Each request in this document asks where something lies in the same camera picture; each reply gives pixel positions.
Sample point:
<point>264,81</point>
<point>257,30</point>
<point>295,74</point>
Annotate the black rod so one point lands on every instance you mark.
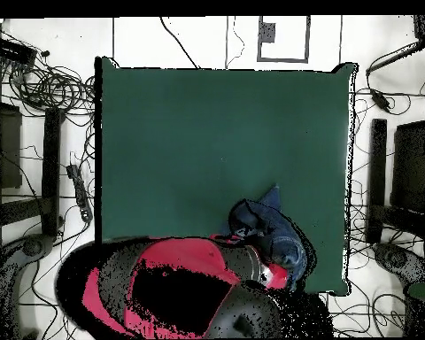
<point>396,56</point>

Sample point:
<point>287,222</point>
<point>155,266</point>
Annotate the black power strip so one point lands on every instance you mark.
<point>79,193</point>

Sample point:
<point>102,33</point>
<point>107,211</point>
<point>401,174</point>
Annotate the black flat box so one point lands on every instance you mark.
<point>411,166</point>

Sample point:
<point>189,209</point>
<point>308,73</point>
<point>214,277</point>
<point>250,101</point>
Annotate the grey square frame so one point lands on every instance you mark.
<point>283,60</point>

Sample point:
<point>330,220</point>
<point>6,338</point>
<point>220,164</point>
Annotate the black grey stand base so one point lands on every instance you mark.
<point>37,246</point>
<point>398,260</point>

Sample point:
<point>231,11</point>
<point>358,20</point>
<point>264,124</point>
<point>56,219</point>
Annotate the blue denim jeans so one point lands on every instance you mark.
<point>283,244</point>

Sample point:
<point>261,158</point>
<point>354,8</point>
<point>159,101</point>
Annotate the black stand frame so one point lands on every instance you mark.
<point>51,170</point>
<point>378,170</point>

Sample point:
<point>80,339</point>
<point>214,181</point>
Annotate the dark green table cloth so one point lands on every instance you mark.
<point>180,141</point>

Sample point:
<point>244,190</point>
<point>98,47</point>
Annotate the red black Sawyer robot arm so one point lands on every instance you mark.
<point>184,255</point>

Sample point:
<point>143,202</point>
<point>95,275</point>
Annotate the black power adapter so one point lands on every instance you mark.
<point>380,99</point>

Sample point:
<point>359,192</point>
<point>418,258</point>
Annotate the small grey square plate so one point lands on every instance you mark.
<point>267,32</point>

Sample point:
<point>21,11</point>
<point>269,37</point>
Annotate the black power box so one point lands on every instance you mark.
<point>12,51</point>

